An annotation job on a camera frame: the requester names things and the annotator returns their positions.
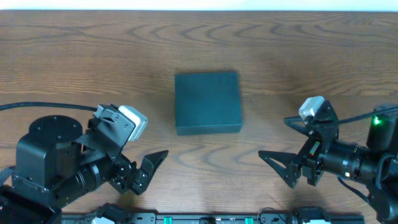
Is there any black gift box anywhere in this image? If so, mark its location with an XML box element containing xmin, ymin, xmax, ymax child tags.
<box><xmin>175</xmin><ymin>72</ymin><xmax>243</xmax><ymax>136</ymax></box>

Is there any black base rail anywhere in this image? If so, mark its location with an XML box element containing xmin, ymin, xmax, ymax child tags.
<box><xmin>62</xmin><ymin>212</ymin><xmax>364</xmax><ymax>224</ymax></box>

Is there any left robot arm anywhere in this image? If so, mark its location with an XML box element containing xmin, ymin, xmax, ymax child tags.
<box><xmin>1</xmin><ymin>116</ymin><xmax>168</xmax><ymax>223</ymax></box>

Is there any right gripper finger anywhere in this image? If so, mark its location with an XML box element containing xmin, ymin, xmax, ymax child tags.
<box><xmin>284</xmin><ymin>116</ymin><xmax>310</xmax><ymax>136</ymax></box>
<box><xmin>258</xmin><ymin>151</ymin><xmax>302</xmax><ymax>189</ymax></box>

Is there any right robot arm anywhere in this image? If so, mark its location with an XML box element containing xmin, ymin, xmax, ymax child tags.
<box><xmin>258</xmin><ymin>101</ymin><xmax>397</xmax><ymax>223</ymax></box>

